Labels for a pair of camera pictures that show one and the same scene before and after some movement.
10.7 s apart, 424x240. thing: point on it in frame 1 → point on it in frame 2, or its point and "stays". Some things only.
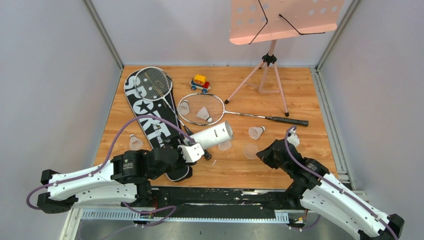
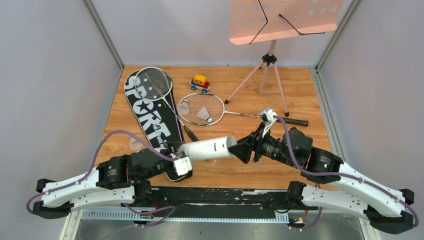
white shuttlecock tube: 214,136 → 217,147
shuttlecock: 203,114 stays
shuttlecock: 183,108 stays
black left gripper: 184,142 stays
